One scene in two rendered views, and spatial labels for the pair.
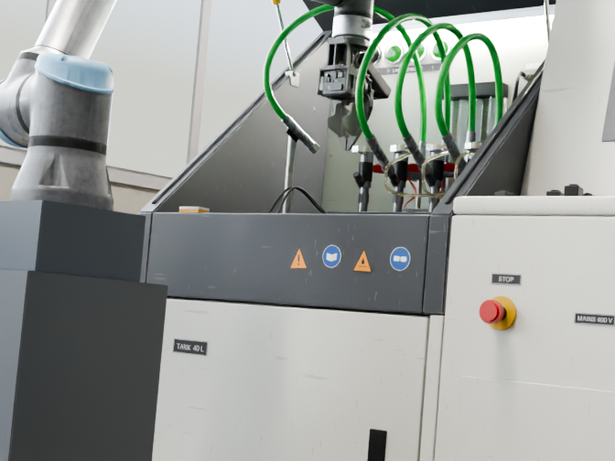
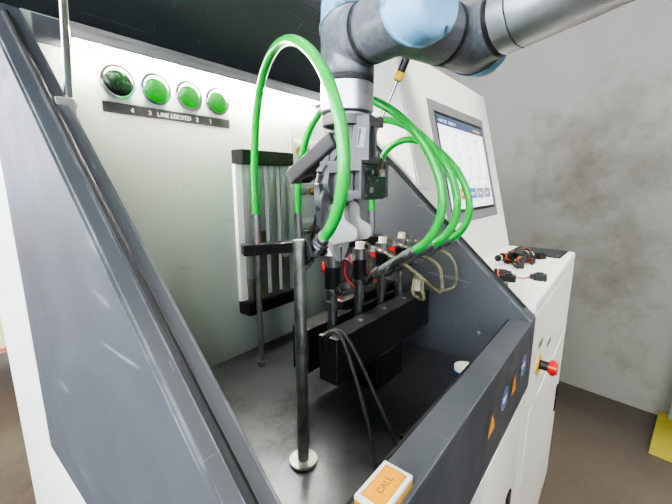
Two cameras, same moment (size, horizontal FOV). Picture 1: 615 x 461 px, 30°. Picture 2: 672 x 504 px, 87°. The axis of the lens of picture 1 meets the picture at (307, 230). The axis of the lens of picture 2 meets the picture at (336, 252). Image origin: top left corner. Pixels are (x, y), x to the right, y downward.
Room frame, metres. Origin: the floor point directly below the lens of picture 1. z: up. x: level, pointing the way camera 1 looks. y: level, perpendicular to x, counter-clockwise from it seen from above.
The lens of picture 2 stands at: (2.20, 0.48, 1.22)
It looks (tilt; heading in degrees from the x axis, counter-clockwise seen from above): 11 degrees down; 271
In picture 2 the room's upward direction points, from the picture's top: straight up
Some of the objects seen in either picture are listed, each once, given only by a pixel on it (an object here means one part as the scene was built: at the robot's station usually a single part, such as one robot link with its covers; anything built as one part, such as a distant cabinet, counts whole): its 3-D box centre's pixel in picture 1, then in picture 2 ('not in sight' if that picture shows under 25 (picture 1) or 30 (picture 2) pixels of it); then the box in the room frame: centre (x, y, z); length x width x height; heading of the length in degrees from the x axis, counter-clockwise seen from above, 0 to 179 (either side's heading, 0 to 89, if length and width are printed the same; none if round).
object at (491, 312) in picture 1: (494, 312); (547, 366); (1.73, -0.29, 0.80); 0.05 x 0.04 x 0.05; 53
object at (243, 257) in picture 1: (282, 259); (463, 438); (2.03, 0.04, 0.87); 0.62 x 0.04 x 0.16; 53
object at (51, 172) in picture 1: (65, 176); not in sight; (1.70, 0.37, 0.95); 0.15 x 0.15 x 0.10
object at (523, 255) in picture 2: not in sight; (521, 253); (1.66, -0.60, 1.01); 0.23 x 0.11 x 0.06; 53
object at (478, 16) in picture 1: (447, 23); (228, 75); (2.43, -0.26, 1.43); 0.54 x 0.03 x 0.02; 53
